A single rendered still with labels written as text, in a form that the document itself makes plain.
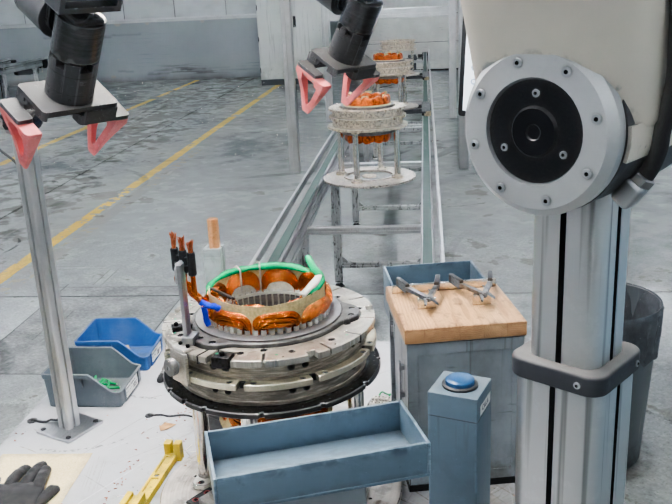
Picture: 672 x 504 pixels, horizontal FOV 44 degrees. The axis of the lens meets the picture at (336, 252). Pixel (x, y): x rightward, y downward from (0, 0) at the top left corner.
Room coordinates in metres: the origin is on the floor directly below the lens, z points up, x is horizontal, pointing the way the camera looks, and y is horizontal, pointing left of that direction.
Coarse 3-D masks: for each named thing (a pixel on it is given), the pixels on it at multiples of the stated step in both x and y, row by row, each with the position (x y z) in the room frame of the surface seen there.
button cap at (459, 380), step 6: (456, 372) 1.06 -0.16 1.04; (462, 372) 1.06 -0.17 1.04; (450, 378) 1.04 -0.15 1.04; (456, 378) 1.04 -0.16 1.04; (462, 378) 1.04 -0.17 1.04; (468, 378) 1.03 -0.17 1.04; (474, 378) 1.04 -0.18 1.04; (450, 384) 1.03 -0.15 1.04; (456, 384) 1.02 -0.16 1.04; (462, 384) 1.02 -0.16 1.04; (468, 384) 1.02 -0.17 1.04; (474, 384) 1.03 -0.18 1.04
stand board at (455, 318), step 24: (480, 288) 1.33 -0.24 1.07; (408, 312) 1.24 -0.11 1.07; (432, 312) 1.23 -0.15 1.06; (456, 312) 1.23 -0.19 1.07; (480, 312) 1.22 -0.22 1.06; (504, 312) 1.22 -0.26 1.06; (408, 336) 1.16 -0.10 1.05; (432, 336) 1.17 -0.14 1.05; (456, 336) 1.17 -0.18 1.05; (480, 336) 1.17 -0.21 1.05; (504, 336) 1.18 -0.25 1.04
